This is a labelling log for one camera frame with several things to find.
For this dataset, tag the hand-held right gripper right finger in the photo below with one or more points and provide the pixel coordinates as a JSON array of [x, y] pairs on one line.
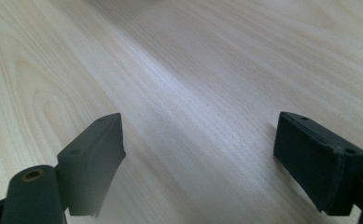
[[319, 161]]

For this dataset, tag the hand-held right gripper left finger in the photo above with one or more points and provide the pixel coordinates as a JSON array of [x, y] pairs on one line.
[[92, 165]]

